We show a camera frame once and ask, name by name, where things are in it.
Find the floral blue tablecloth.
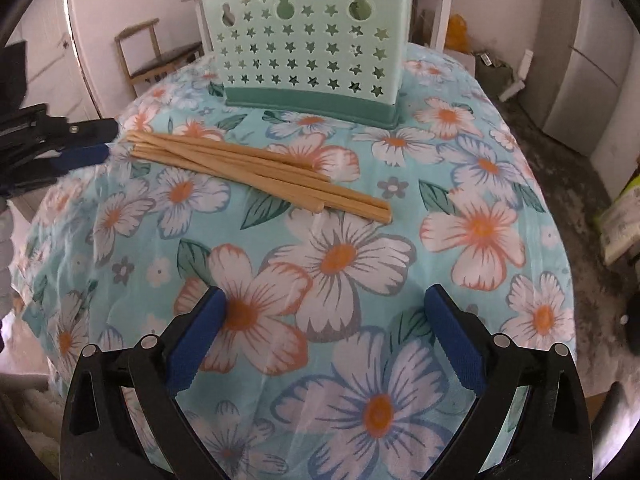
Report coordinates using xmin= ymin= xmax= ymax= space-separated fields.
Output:
xmin=10 ymin=42 xmax=576 ymax=480

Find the white and yellow rice bag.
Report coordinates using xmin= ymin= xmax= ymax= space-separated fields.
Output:
xmin=592 ymin=170 xmax=640 ymax=266

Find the white board strip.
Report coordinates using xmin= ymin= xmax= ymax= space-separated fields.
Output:
xmin=500 ymin=49 xmax=536 ymax=102

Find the grey refrigerator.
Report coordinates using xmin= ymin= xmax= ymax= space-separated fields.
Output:
xmin=517 ymin=0 xmax=640 ymax=157

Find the white door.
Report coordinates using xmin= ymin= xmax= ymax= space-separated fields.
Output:
xmin=12 ymin=0 xmax=122 ymax=127

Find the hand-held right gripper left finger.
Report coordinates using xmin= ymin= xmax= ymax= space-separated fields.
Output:
xmin=60 ymin=287 xmax=231 ymax=480

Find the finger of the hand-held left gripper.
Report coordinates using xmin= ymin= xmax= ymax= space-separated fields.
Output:
xmin=50 ymin=143 xmax=110 ymax=177
xmin=60 ymin=118 xmax=119 ymax=147

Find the grey-green sack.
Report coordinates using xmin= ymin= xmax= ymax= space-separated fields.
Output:
xmin=472 ymin=50 xmax=516 ymax=104

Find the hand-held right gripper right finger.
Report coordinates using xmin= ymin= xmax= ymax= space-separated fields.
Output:
xmin=422 ymin=284 xmax=593 ymax=480

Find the wooden chair with dark seat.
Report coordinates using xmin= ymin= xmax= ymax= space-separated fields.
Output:
xmin=115 ymin=17 xmax=204 ymax=96

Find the mint green utensil holder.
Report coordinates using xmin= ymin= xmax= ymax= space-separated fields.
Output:
xmin=198 ymin=0 xmax=416 ymax=129

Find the bundle of wooden chopsticks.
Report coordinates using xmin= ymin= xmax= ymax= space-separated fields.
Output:
xmin=126 ymin=130 xmax=393 ymax=225

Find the orange plastic bag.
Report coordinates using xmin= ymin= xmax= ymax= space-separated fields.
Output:
xmin=446 ymin=14 xmax=471 ymax=54

